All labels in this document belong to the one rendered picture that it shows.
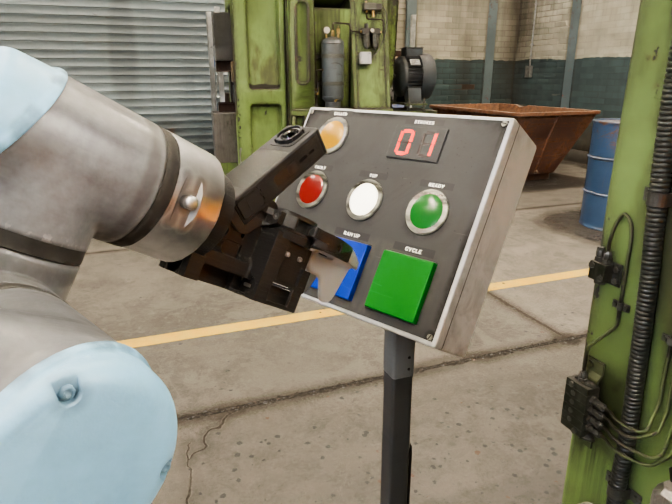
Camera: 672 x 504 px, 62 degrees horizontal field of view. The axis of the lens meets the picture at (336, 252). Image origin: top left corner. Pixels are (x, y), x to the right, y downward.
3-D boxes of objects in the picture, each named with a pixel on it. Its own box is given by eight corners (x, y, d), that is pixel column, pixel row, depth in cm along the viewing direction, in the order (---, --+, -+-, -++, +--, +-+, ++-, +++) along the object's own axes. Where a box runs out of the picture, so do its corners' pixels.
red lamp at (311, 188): (306, 208, 78) (306, 177, 77) (296, 201, 83) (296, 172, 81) (327, 206, 79) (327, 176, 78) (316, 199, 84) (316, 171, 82)
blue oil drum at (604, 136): (616, 237, 448) (634, 124, 421) (563, 220, 500) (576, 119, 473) (669, 230, 468) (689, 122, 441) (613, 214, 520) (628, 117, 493)
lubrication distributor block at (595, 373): (586, 465, 77) (601, 378, 73) (555, 439, 83) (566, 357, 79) (606, 459, 79) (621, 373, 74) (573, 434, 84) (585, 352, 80)
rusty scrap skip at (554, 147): (509, 190, 625) (517, 113, 599) (424, 166, 793) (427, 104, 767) (592, 183, 667) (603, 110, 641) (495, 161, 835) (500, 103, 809)
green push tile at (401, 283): (412, 323, 63) (434, 261, 64) (362, 305, 68) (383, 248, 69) (420, 326, 65) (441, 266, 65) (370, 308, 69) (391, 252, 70)
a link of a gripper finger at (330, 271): (338, 308, 59) (280, 286, 52) (358, 255, 59) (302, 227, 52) (360, 316, 57) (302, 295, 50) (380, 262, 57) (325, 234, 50)
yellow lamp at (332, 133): (327, 152, 79) (327, 121, 78) (316, 148, 83) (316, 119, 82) (347, 151, 80) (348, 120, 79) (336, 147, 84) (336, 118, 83)
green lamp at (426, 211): (424, 235, 65) (425, 199, 64) (405, 225, 69) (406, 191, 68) (447, 232, 66) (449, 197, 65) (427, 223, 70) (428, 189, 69)
